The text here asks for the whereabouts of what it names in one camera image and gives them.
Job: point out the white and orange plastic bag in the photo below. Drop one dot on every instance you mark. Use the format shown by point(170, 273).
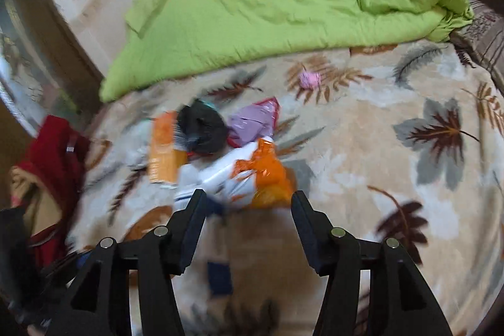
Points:
point(244, 174)

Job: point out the teal snack packet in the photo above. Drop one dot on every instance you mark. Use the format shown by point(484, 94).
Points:
point(205, 104)

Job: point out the purple snack packet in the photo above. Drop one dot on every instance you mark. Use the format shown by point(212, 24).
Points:
point(252, 123)

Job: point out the orange snack packet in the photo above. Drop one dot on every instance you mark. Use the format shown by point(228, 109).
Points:
point(165, 151)

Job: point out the pink crumpled paper ball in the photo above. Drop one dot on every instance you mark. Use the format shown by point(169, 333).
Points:
point(310, 80)

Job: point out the leaf print blanket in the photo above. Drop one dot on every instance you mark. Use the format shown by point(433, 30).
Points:
point(374, 170)

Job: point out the red cloth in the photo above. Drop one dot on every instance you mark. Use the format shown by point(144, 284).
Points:
point(51, 159)

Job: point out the green blanket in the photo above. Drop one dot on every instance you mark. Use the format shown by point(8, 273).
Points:
point(256, 5)

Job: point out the brown wooden frame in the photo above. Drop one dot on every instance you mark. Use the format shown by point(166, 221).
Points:
point(67, 40)

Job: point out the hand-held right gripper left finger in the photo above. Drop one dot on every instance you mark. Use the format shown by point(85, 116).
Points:
point(189, 233)

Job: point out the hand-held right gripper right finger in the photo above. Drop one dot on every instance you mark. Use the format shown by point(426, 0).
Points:
point(308, 233)

